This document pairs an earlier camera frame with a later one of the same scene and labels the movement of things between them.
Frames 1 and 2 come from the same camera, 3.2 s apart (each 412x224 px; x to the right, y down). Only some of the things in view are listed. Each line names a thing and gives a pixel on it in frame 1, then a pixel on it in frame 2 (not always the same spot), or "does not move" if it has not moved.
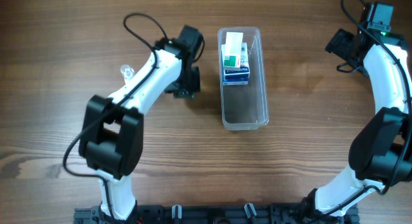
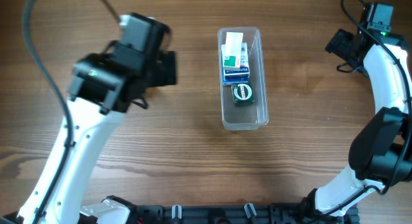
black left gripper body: x=185 y=89 → x=168 y=68
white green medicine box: x=232 y=50 does not move
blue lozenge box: x=232 y=79 does not move
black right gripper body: x=341 y=44 does not move
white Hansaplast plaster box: x=243 y=68 does not move
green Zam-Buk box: x=185 y=94 → x=243 y=94
